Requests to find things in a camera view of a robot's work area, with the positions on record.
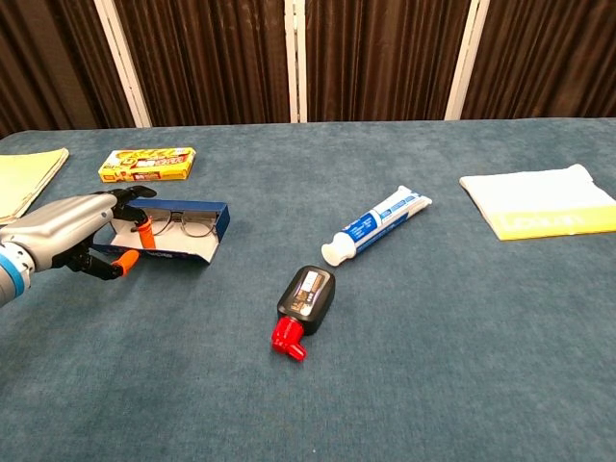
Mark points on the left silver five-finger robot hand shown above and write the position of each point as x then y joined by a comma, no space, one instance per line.
58,221

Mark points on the blue glasses case box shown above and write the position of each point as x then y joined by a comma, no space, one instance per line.
187,246

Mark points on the wire-frame eyeglasses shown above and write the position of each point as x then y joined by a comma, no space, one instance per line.
199,226

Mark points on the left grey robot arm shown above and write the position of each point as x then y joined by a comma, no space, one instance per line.
9,279

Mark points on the pale yellow cloth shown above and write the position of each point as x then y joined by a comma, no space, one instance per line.
24,183

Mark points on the yellow snack box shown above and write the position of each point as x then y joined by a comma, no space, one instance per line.
149,166

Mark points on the dark brown curtain panel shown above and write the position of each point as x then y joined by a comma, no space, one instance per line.
548,58
385,58
207,58
48,62

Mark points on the black bottle with red cap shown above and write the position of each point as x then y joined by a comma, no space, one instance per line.
308,293

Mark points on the white blue toothpaste tube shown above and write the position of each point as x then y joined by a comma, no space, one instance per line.
375,221

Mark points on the blue felt table cloth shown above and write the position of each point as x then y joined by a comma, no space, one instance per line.
433,337

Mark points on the white yellow folded cloth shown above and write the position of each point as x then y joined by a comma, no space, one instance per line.
534,202

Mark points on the white partition frame post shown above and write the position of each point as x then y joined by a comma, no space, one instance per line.
468,58
290,58
123,62

